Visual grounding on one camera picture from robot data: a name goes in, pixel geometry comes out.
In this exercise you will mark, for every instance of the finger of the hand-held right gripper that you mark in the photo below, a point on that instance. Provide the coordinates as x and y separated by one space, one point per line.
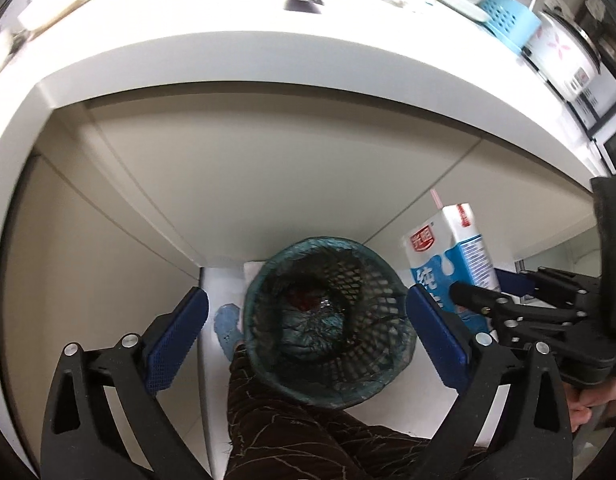
515 282
480 300

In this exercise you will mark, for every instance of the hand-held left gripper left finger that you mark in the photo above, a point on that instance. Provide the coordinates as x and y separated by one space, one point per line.
175 340

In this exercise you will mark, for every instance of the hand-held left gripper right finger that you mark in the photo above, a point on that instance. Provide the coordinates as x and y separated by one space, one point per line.
438 340

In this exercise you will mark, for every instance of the blue white milk carton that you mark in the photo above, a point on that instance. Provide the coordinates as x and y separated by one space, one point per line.
438 245

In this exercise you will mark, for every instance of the black mesh wastebasket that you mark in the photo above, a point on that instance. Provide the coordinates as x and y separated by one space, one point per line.
368 280

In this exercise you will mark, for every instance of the person's right hand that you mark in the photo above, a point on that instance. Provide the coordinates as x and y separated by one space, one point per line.
588 405

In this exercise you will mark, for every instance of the blue slipper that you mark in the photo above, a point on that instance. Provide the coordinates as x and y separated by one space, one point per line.
227 325

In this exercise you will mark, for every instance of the white microwave oven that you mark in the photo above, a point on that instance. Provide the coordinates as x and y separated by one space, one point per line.
615 150

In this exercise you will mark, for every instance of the white floor rag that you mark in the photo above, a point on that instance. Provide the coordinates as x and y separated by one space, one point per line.
250 272

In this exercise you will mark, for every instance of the red wrapper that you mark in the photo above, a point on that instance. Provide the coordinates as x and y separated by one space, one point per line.
303 300

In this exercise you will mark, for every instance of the person's brown patterned trousers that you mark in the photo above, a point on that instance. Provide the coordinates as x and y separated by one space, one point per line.
288 440

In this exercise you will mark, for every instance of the beige base cabinet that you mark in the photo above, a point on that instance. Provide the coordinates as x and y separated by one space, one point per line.
288 185

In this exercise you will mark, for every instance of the white rice cooker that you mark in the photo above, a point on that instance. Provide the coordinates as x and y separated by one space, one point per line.
558 50

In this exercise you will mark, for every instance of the blue plastic basket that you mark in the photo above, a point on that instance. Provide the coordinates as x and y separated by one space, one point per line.
508 22

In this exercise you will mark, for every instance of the white shallow dish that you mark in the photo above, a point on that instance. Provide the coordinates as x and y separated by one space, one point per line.
460 2

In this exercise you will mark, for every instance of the black small wrapper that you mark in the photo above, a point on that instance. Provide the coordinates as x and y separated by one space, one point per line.
304 4

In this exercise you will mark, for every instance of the wooden board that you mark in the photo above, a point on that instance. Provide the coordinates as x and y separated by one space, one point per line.
68 7

